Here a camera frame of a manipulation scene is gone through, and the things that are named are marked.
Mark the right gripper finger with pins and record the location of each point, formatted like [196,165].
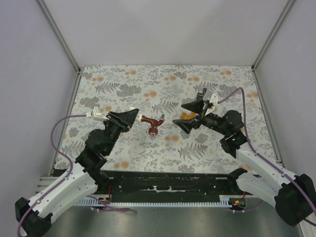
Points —
[185,124]
[197,106]

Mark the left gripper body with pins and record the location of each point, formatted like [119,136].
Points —
[115,128]

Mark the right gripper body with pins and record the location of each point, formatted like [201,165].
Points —
[210,120]

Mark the brown faucet with chrome cap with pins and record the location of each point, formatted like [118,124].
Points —
[154,124]

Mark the white pipe elbow fitting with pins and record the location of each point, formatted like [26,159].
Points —
[139,118]

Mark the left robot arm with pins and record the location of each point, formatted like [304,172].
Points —
[37,214]

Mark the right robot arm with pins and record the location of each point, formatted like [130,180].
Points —
[292,196]

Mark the yellow faucet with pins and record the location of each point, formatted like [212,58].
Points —
[186,116]

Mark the grey metal faucet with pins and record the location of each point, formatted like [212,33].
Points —
[200,95]

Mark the floral patterned table mat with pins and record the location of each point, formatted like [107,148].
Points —
[157,90]

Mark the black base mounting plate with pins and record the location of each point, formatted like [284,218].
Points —
[131,186]

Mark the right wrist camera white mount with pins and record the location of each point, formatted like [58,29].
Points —
[210,99]

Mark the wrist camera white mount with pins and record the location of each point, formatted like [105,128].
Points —
[210,99]
[96,114]

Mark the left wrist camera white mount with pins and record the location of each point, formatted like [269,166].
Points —
[96,114]

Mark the white slotted cable duct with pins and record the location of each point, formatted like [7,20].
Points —
[222,203]

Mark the aluminium rail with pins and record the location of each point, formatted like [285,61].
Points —
[48,184]

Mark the left aluminium frame post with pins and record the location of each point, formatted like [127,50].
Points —
[53,25]

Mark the aluminium frame post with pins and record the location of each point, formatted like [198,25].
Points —
[275,29]
[53,25]

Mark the right aluminium frame post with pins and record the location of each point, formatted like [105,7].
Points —
[275,29]

